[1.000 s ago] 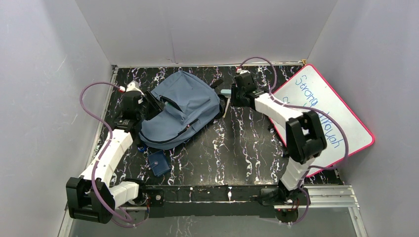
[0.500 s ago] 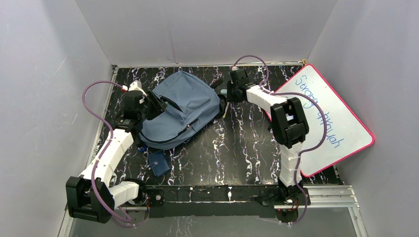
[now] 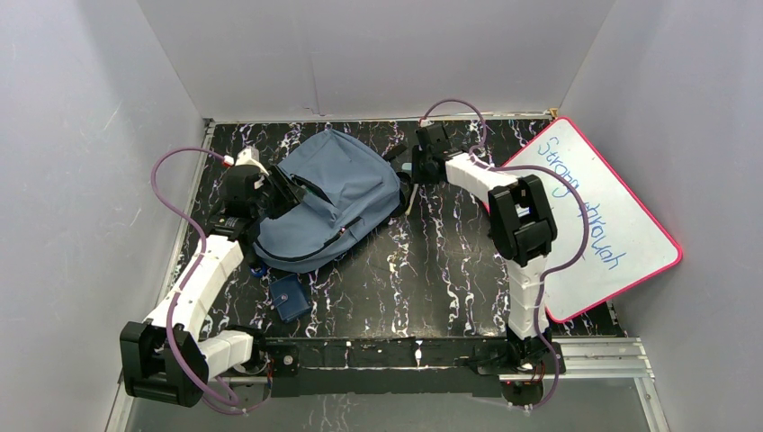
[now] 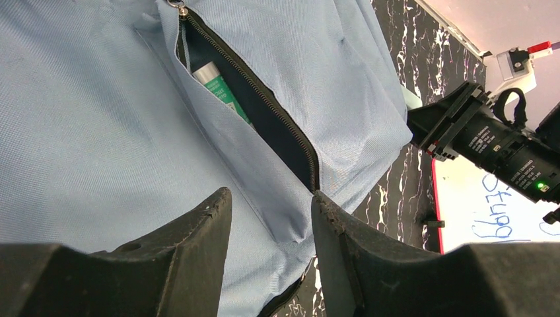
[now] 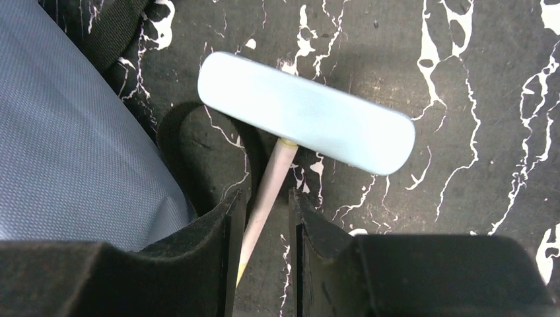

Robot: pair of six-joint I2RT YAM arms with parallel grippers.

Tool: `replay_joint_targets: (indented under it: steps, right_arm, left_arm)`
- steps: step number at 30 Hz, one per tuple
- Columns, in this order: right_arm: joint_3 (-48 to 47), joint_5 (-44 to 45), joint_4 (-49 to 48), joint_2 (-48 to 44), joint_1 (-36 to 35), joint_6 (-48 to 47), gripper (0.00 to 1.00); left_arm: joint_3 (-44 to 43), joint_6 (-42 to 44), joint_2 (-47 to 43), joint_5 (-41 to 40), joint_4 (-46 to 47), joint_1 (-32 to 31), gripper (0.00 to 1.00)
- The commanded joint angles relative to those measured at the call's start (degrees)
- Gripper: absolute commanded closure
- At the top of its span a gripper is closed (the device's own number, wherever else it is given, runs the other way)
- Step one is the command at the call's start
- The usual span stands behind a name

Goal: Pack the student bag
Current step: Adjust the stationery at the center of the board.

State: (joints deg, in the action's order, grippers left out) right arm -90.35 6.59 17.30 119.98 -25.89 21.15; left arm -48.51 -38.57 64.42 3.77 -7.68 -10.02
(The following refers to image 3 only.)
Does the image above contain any white pen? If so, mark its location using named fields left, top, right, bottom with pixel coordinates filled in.
left=404, top=184, right=419, bottom=216

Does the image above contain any blue student backpack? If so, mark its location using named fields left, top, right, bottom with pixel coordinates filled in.
left=253, top=129, right=409, bottom=274

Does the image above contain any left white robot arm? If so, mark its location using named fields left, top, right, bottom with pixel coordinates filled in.
left=120, top=165, right=306, bottom=407

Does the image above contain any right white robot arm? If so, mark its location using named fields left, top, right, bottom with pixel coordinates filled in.
left=412, top=124, right=558, bottom=373

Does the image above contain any navy snap wallet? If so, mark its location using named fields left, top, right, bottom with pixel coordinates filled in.
left=269, top=274, right=312, bottom=323

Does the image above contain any pink framed whiteboard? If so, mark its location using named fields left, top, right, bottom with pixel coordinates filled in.
left=486, top=117, right=684, bottom=323

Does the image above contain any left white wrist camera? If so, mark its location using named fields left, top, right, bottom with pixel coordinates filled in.
left=235, top=147, right=266, bottom=173

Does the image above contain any black front rail frame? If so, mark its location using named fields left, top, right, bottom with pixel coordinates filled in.
left=263, top=337, right=515, bottom=398

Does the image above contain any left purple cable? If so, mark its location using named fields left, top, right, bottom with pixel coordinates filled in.
left=149, top=147, right=269, bottom=417

